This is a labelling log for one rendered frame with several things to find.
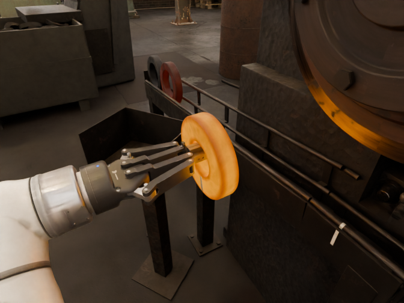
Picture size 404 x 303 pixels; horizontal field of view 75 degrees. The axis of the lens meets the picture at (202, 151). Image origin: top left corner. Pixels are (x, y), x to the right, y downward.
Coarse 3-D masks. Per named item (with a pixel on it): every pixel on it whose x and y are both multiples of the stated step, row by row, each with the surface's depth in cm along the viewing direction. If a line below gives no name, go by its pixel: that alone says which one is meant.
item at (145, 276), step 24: (120, 120) 88; (144, 120) 88; (168, 120) 83; (96, 144) 81; (120, 144) 92; (144, 144) 93; (144, 216) 95; (168, 240) 106; (144, 264) 118; (168, 264) 112; (168, 288) 109
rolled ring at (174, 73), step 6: (162, 66) 115; (168, 66) 109; (174, 66) 109; (162, 72) 117; (168, 72) 110; (174, 72) 108; (162, 78) 120; (168, 78) 121; (174, 78) 107; (180, 78) 108; (162, 84) 122; (168, 84) 122; (174, 84) 108; (180, 84) 109; (162, 90) 124; (168, 90) 122; (174, 90) 110; (180, 90) 110; (174, 96) 112; (180, 96) 112
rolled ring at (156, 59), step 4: (152, 56) 125; (156, 56) 125; (148, 60) 130; (152, 60) 125; (156, 60) 123; (160, 60) 123; (148, 64) 132; (152, 64) 131; (156, 64) 122; (160, 64) 122; (148, 68) 134; (152, 68) 134; (156, 68) 123; (160, 68) 122; (148, 72) 136; (152, 72) 135; (148, 76) 138; (152, 76) 136; (152, 80) 136; (156, 80) 137; (160, 80) 123; (156, 84) 135; (160, 84) 125; (160, 88) 126
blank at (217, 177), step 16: (192, 128) 44; (208, 128) 41; (208, 144) 41; (224, 144) 40; (208, 160) 43; (224, 160) 40; (208, 176) 45; (224, 176) 40; (208, 192) 48; (224, 192) 42
